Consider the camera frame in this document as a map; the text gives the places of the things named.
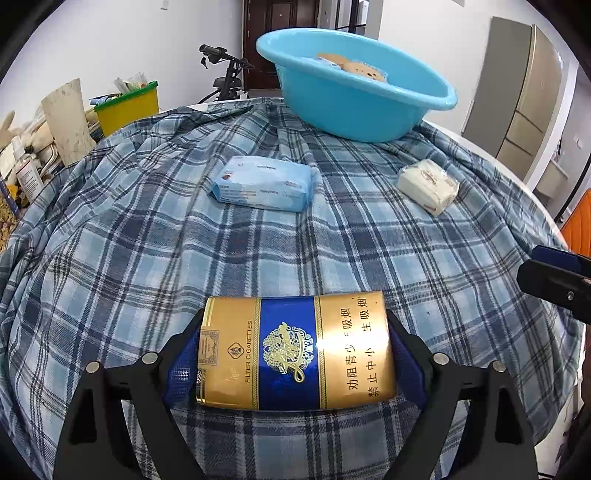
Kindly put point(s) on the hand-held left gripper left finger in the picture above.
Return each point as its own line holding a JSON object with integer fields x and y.
{"x": 182, "y": 374}

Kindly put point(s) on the brown soap bar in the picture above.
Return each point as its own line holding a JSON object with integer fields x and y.
{"x": 364, "y": 70}

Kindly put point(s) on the gold refrigerator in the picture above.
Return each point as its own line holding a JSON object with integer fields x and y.
{"x": 512, "y": 87}

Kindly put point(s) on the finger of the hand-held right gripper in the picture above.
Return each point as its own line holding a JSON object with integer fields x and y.
{"x": 554, "y": 286}
{"x": 561, "y": 257}

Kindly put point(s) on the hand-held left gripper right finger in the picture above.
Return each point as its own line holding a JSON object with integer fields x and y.
{"x": 408, "y": 369}

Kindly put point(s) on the bunch of small sachets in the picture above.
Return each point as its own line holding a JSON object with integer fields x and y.
{"x": 131, "y": 83}

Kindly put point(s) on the blue plaid cloth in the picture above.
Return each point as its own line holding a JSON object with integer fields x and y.
{"x": 138, "y": 240}

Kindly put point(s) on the black framed glass sliding door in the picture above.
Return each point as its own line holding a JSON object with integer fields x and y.
{"x": 353, "y": 14}

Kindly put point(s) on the dark brown entrance door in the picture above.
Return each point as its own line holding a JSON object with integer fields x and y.
{"x": 281, "y": 27}

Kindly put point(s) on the beige plush toy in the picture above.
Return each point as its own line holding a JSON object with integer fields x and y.
{"x": 8, "y": 127}

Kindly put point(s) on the black electric scooter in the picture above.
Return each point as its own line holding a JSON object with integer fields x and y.
{"x": 226, "y": 78}

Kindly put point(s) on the orange chair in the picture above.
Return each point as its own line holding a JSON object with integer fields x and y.
{"x": 579, "y": 226}

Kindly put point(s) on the white tissue pack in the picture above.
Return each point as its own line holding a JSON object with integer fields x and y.
{"x": 429, "y": 184}

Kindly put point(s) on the light blue wipes pack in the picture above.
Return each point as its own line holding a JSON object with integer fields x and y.
{"x": 263, "y": 182}

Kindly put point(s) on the gold and blue cigarette pack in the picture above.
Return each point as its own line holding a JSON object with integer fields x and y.
{"x": 286, "y": 350}

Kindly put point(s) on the yellow plastic container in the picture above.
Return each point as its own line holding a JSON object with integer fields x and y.
{"x": 127, "y": 110}

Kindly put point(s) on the washbasin cabinet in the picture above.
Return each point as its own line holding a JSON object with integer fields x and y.
{"x": 551, "y": 180}

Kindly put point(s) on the light blue plastic basin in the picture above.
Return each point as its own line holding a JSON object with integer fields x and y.
{"x": 351, "y": 106}

